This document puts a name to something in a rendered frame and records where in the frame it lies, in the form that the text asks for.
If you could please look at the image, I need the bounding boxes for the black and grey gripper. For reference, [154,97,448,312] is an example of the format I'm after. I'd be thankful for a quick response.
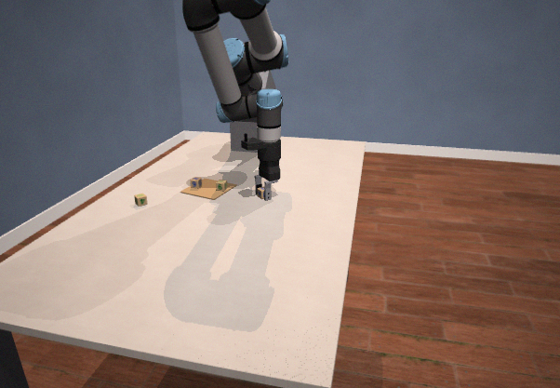
[241,127,281,201]

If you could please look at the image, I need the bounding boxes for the tan flat mat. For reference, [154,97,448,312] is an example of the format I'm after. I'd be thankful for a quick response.
[180,179,237,200]

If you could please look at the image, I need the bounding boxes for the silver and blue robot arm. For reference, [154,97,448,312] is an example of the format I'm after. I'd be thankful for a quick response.
[182,0,288,128]

